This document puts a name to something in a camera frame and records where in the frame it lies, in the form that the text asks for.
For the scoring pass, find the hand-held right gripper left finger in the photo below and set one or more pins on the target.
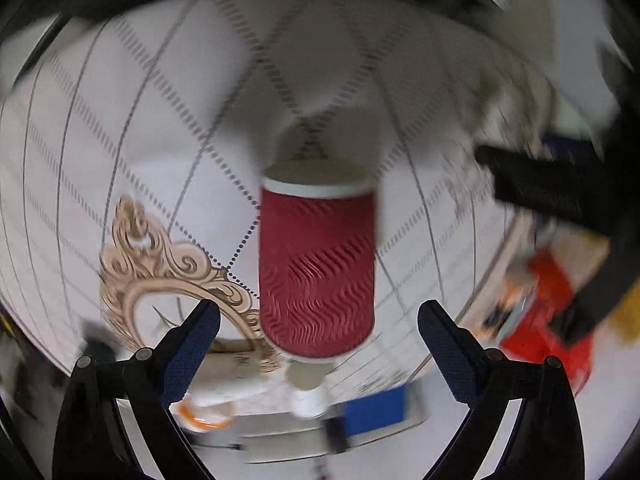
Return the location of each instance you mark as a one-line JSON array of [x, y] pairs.
[[186, 355]]

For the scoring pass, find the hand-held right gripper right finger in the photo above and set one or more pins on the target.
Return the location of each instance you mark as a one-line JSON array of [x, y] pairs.
[[450, 355]]

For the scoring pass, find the red ribbed paper cup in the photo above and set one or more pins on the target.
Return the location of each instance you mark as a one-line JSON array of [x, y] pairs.
[[317, 270]]

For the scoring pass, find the white cup orange rim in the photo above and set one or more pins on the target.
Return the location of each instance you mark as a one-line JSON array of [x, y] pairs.
[[202, 417]]

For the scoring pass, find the blue box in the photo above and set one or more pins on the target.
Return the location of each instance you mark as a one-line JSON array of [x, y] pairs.
[[376, 410]]

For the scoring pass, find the red box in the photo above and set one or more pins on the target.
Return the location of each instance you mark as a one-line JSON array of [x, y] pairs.
[[545, 320]]

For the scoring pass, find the white shoe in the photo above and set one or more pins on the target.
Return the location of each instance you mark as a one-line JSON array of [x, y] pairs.
[[309, 402]]

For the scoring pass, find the black stand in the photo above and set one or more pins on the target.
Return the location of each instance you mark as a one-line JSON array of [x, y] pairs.
[[560, 185]]

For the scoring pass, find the white patterned tablecloth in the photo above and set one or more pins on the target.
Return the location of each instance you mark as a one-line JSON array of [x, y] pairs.
[[150, 125]]

